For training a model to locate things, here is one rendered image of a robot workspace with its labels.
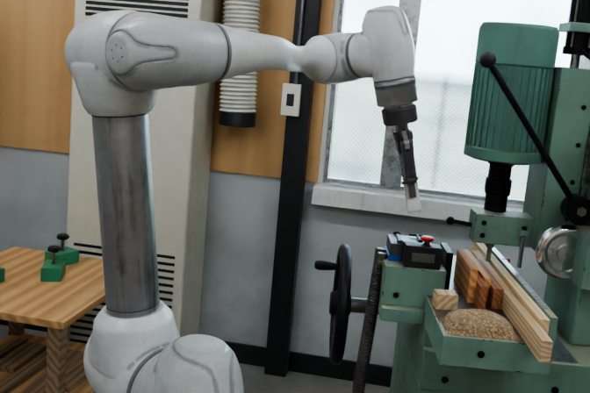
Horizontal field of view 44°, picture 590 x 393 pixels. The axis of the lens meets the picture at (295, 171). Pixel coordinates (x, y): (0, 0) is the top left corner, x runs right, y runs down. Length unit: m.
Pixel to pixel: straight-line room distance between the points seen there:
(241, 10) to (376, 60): 1.48
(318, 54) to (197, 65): 0.47
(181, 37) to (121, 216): 0.36
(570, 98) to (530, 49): 0.14
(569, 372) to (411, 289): 0.37
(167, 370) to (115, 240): 0.25
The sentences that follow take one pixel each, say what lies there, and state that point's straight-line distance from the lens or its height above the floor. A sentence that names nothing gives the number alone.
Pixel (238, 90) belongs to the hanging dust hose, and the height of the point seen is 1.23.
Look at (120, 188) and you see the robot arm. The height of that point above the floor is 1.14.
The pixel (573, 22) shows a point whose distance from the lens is 1.76.
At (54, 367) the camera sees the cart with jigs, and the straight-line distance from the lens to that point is 2.48.
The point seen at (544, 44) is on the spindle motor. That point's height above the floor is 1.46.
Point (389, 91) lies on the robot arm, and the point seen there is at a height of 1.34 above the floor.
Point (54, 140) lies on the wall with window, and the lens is 3.48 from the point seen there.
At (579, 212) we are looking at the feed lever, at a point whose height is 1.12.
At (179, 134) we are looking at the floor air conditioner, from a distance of 2.94.
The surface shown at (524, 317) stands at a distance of 1.50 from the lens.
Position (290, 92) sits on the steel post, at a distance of 3.00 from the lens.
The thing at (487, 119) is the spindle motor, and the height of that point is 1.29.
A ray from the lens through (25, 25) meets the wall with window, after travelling 3.52.
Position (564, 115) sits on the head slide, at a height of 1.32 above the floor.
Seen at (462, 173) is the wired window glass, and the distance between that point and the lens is 3.17.
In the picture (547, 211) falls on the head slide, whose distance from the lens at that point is 1.76.
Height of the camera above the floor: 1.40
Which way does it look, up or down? 9 degrees down
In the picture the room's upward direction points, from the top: 5 degrees clockwise
